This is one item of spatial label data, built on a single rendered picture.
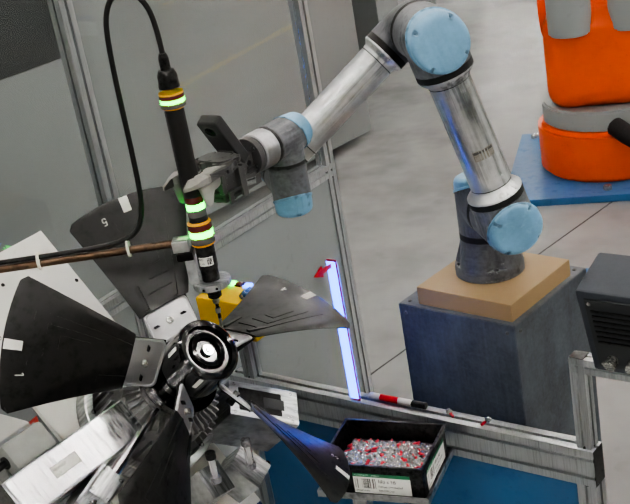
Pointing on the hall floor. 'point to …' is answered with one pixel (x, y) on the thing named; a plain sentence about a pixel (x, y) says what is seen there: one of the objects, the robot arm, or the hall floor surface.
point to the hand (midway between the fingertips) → (177, 183)
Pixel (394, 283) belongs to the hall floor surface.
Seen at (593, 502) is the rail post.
